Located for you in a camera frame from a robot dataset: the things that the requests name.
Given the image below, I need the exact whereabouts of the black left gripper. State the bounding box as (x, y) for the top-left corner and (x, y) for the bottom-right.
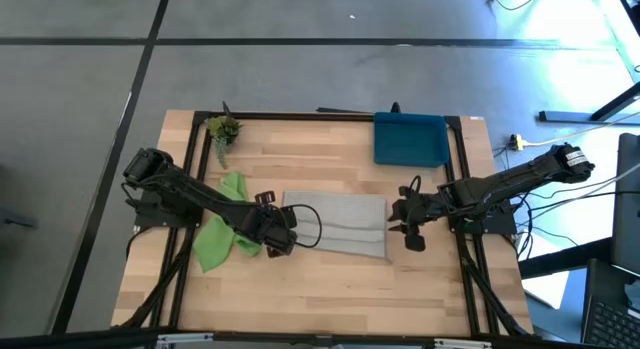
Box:
(244, 190), (300, 260)

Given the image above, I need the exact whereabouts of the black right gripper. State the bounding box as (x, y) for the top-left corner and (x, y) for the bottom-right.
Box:
(387, 190), (449, 236)

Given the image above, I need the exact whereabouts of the grey waffle microfiber towel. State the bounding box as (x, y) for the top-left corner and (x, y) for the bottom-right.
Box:
(281, 189), (390, 260)

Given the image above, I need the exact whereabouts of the green microfiber towel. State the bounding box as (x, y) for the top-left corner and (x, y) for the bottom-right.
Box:
(192, 170), (264, 275)

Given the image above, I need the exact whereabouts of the teal rectangular basket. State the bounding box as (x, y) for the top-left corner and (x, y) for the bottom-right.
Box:
(372, 111), (450, 169)

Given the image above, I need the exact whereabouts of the artificial green potted plant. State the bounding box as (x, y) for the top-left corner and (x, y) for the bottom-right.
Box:
(205, 114), (245, 171)

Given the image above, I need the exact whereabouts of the black flat strip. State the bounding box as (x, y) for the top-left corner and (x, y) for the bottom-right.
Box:
(315, 106), (377, 116)

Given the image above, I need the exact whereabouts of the black aluminium crossbar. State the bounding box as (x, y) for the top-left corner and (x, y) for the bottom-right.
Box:
(0, 327), (640, 349)

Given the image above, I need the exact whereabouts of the black desk leg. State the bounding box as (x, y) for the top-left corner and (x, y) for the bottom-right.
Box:
(538, 80), (640, 125)

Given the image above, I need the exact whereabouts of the black computer monitor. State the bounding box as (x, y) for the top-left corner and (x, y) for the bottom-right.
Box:
(610, 132), (640, 277)

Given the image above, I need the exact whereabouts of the black laptop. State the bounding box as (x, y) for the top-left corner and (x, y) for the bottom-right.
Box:
(579, 258), (640, 349)

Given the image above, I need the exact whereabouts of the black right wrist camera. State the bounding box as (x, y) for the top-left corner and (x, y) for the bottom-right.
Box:
(403, 228), (428, 254)

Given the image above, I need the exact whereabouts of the black left camera cable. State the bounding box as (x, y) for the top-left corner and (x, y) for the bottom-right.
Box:
(283, 203), (324, 250)

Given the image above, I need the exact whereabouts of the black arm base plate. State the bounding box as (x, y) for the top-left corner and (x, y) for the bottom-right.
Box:
(451, 207), (518, 236)
(133, 187), (206, 230)

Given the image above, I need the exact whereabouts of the black aluminium table frame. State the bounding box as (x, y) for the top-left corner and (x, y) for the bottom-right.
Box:
(117, 108), (534, 340)

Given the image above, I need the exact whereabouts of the black floor cable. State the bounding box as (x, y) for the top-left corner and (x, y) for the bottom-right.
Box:
(481, 0), (544, 12)
(514, 188), (621, 260)

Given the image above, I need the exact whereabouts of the cream power cable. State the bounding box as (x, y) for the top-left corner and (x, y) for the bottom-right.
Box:
(519, 110), (640, 148)

